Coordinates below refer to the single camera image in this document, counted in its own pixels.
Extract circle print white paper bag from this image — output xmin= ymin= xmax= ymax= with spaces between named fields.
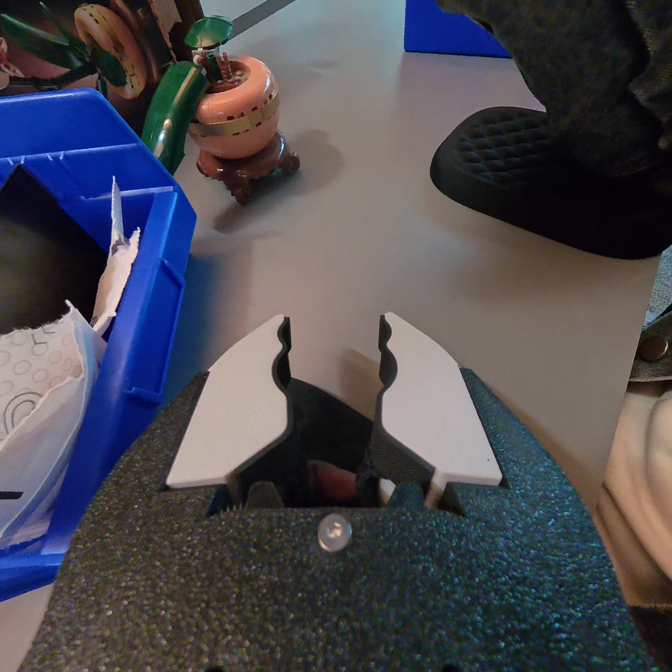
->
xmin=0 ymin=300 xmax=108 ymax=549

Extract lego flower pot model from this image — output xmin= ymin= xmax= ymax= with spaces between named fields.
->
xmin=188 ymin=52 xmax=301 ymax=205

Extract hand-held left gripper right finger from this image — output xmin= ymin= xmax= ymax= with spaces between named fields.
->
xmin=372 ymin=311 xmax=505 ymax=509

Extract person's grey denim jacket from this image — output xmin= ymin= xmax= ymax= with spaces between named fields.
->
xmin=627 ymin=307 xmax=672 ymax=384

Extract rounded green lego leaf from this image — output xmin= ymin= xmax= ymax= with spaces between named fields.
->
xmin=184 ymin=16 xmax=234 ymax=50

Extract orchid print lego box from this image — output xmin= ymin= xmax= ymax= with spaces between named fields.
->
xmin=0 ymin=0 xmax=205 ymax=138

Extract person's left hand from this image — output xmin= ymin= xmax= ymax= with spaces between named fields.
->
xmin=306 ymin=459 xmax=360 ymax=506

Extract plain white paper bag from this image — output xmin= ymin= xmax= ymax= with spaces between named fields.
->
xmin=92 ymin=176 xmax=141 ymax=333

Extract person's right forearm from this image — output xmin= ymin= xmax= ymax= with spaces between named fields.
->
xmin=438 ymin=0 xmax=672 ymax=176

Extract person's beige trousers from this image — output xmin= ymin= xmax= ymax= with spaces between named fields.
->
xmin=598 ymin=380 xmax=672 ymax=610

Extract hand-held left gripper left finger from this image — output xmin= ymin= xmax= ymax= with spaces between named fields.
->
xmin=165 ymin=315 xmax=294 ymax=489

